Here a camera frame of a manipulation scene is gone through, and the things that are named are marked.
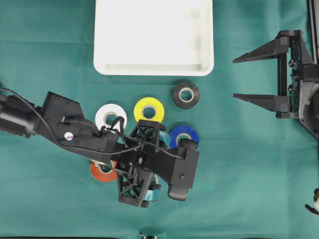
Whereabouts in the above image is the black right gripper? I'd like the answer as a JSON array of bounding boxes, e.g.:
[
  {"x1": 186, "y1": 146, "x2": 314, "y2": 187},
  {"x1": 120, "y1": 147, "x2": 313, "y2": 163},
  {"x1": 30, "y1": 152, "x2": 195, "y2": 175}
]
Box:
[{"x1": 233, "y1": 30, "x2": 319, "y2": 138}]

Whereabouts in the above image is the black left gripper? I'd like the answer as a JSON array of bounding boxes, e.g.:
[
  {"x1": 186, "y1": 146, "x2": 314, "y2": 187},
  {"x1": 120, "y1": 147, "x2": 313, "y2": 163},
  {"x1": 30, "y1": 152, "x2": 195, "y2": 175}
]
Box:
[{"x1": 104, "y1": 119, "x2": 164, "y2": 207}]

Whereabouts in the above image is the orange tape roll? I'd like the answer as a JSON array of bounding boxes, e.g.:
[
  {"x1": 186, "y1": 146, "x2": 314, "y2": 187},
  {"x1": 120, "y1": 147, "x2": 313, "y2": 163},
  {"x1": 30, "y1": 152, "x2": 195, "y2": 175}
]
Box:
[{"x1": 90, "y1": 160, "x2": 117, "y2": 183}]

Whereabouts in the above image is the teal green tape roll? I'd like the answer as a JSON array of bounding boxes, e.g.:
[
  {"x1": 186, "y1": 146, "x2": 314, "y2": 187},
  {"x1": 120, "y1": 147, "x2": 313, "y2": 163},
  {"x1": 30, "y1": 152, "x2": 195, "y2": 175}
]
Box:
[{"x1": 144, "y1": 130, "x2": 171, "y2": 202}]

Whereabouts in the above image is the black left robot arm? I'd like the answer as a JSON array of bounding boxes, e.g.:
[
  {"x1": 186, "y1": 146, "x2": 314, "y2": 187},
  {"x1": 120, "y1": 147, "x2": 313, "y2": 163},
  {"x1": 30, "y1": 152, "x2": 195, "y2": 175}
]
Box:
[{"x1": 0, "y1": 88, "x2": 167, "y2": 208}]

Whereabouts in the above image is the white tape roll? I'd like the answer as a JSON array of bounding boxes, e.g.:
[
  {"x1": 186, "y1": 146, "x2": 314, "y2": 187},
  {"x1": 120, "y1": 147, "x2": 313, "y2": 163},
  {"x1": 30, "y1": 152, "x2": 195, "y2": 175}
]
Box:
[{"x1": 95, "y1": 104, "x2": 127, "y2": 129}]

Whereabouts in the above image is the yellow tape roll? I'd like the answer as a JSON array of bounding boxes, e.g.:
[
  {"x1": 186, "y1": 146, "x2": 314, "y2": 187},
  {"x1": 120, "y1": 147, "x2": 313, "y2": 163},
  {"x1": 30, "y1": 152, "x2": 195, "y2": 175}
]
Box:
[{"x1": 134, "y1": 97, "x2": 165, "y2": 122}]

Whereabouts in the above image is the blue tape roll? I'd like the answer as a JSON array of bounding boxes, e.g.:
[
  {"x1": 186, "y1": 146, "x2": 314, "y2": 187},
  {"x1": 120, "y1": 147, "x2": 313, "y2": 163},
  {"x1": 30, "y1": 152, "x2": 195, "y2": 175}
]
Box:
[{"x1": 169, "y1": 125, "x2": 199, "y2": 148}]

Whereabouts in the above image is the black tape roll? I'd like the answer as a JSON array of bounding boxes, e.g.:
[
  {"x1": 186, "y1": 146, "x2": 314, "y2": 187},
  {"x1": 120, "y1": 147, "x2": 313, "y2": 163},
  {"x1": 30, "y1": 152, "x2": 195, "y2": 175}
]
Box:
[{"x1": 172, "y1": 81, "x2": 200, "y2": 110}]

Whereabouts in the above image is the white plastic tray case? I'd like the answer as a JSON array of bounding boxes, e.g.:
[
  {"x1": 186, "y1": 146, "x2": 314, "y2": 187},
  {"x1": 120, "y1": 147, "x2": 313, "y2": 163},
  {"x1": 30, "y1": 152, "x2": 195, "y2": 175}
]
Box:
[{"x1": 93, "y1": 0, "x2": 214, "y2": 76}]

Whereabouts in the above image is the metal clamp bottom edge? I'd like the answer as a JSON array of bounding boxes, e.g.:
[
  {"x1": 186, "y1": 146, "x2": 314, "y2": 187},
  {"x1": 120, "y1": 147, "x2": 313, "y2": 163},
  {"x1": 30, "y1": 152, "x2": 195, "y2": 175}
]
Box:
[{"x1": 140, "y1": 231, "x2": 160, "y2": 239}]

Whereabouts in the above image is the green table cloth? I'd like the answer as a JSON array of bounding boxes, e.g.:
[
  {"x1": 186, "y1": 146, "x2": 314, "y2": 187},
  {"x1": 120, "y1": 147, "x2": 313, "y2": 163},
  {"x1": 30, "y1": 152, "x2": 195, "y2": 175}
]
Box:
[{"x1": 0, "y1": 0, "x2": 319, "y2": 239}]

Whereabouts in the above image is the white black object table edge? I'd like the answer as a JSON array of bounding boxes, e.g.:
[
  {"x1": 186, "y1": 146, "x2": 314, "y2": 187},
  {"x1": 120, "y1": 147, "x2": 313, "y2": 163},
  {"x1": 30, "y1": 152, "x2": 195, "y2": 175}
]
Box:
[{"x1": 305, "y1": 188, "x2": 319, "y2": 216}]

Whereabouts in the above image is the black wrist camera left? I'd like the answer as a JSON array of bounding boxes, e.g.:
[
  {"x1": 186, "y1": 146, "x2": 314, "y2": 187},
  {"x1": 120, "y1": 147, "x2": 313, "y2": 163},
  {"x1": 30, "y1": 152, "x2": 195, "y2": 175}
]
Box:
[{"x1": 151, "y1": 138, "x2": 199, "y2": 201}]

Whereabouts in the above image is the black aluminium frame rail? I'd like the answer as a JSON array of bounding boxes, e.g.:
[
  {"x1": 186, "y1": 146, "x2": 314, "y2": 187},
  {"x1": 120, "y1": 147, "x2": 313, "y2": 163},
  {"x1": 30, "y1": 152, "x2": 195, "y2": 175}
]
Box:
[{"x1": 308, "y1": 0, "x2": 319, "y2": 64}]

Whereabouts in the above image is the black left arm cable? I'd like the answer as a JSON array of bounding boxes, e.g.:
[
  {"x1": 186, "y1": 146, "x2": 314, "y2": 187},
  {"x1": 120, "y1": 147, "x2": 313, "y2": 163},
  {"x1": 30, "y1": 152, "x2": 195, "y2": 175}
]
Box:
[{"x1": 0, "y1": 88, "x2": 186, "y2": 160}]

